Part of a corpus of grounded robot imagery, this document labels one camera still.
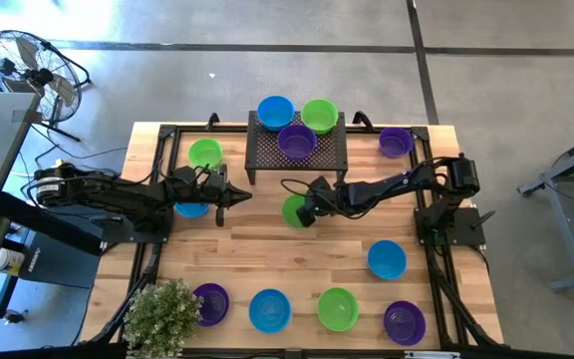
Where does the green plastic mini bowl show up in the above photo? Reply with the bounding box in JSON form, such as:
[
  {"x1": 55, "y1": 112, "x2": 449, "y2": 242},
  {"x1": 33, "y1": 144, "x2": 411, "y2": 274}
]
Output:
[
  {"x1": 281, "y1": 193, "x2": 309, "y2": 229},
  {"x1": 187, "y1": 138, "x2": 224, "y2": 171},
  {"x1": 300, "y1": 98, "x2": 340, "y2": 136},
  {"x1": 316, "y1": 286, "x2": 360, "y2": 333}
]

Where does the blue plastic mini bowl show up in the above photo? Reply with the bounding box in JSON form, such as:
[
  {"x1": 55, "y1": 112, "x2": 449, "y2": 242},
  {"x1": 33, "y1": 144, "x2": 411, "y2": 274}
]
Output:
[
  {"x1": 247, "y1": 288, "x2": 292, "y2": 334},
  {"x1": 173, "y1": 201, "x2": 211, "y2": 219},
  {"x1": 366, "y1": 239, "x2": 409, "y2": 281},
  {"x1": 256, "y1": 95, "x2": 297, "y2": 133}
]

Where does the purple plastic mini bowl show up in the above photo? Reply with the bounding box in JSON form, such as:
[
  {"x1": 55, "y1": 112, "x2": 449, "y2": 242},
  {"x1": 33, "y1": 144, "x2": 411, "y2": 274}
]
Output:
[
  {"x1": 383, "y1": 299, "x2": 427, "y2": 347},
  {"x1": 276, "y1": 124, "x2": 318, "y2": 162},
  {"x1": 378, "y1": 127, "x2": 415, "y2": 160},
  {"x1": 191, "y1": 282, "x2": 231, "y2": 328}
]

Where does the white canister yellow label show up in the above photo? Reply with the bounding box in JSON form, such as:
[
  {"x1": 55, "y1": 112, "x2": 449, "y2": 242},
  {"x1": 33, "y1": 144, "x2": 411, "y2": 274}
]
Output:
[{"x1": 0, "y1": 247, "x2": 26, "y2": 277}]

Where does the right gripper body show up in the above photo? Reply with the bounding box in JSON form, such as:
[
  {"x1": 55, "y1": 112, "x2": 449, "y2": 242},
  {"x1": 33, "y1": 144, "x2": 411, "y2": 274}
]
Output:
[{"x1": 311, "y1": 181, "x2": 348, "y2": 218}]

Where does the black floor cable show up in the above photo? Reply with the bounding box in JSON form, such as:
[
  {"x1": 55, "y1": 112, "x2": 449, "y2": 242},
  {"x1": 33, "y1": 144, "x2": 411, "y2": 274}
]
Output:
[{"x1": 17, "y1": 122, "x2": 130, "y2": 174}]

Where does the white floor cable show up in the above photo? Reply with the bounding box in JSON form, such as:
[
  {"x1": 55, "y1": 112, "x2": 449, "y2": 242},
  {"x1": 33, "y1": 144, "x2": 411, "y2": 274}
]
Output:
[{"x1": 10, "y1": 167, "x2": 59, "y2": 180}]

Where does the black perforated metal rack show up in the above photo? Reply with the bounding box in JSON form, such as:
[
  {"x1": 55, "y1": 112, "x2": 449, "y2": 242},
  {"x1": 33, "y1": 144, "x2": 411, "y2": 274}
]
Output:
[{"x1": 244, "y1": 109, "x2": 350, "y2": 186}]

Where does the silver metal bar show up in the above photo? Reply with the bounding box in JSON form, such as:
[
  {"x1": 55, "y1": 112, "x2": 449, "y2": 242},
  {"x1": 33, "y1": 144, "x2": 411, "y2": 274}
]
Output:
[{"x1": 405, "y1": 350, "x2": 461, "y2": 359}]

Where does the black caster wheel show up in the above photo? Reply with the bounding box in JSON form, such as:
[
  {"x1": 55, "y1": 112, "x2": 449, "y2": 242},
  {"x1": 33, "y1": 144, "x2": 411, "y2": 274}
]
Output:
[{"x1": 3, "y1": 308, "x2": 30, "y2": 325}]

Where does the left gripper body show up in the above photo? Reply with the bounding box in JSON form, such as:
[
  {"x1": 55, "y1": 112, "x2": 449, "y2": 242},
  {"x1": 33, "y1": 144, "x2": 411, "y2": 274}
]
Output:
[{"x1": 192, "y1": 173, "x2": 228, "y2": 208}]

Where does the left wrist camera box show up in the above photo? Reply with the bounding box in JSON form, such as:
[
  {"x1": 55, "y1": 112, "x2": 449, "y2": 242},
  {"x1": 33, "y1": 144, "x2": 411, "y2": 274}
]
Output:
[{"x1": 204, "y1": 172, "x2": 224, "y2": 194}]

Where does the black aluminium table frame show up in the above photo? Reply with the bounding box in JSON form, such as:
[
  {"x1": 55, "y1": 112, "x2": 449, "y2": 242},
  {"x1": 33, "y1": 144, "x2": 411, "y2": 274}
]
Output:
[{"x1": 80, "y1": 122, "x2": 505, "y2": 359}]

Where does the grey metal desk frame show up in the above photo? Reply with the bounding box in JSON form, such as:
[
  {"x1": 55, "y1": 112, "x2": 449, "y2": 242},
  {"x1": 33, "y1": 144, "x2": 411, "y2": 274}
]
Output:
[{"x1": 517, "y1": 127, "x2": 574, "y2": 293}]

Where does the black computer tower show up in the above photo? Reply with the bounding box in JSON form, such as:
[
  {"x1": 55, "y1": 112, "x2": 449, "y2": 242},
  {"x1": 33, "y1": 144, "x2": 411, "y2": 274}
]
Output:
[{"x1": 17, "y1": 226, "x2": 102, "y2": 290}]

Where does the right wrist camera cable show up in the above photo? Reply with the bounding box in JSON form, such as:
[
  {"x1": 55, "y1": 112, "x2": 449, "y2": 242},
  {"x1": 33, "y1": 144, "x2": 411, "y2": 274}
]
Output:
[{"x1": 280, "y1": 178, "x2": 318, "y2": 200}]

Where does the artificial green potted plant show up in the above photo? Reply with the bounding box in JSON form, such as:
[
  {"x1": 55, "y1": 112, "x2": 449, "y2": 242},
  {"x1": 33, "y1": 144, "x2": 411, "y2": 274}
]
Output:
[{"x1": 122, "y1": 278, "x2": 204, "y2": 358}]

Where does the black clamp lever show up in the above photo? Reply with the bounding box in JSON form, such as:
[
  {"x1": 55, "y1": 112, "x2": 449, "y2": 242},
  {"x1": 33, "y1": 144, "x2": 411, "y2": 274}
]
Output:
[{"x1": 469, "y1": 209, "x2": 496, "y2": 231}]

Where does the black floor fan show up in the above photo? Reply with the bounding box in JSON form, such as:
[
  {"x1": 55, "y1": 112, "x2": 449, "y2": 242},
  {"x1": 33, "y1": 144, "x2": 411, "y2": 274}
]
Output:
[{"x1": 0, "y1": 29, "x2": 93, "y2": 144}]

